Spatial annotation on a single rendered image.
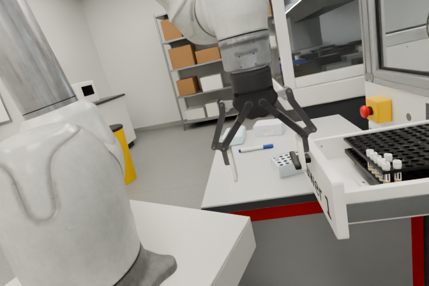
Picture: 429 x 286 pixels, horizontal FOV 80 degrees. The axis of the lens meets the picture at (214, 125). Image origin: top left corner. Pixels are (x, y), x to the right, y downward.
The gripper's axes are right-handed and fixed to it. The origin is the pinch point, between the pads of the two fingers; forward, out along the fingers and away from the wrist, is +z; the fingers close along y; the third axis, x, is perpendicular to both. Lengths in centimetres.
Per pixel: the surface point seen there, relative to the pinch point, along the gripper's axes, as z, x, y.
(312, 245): 32.8, 14.3, 8.3
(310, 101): 8, 83, 28
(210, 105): 56, 387, -74
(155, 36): -82, 434, -152
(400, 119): 5.2, 28.5, 39.9
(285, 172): 13.5, 23.1, 5.1
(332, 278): 45.0, 14.3, 12.6
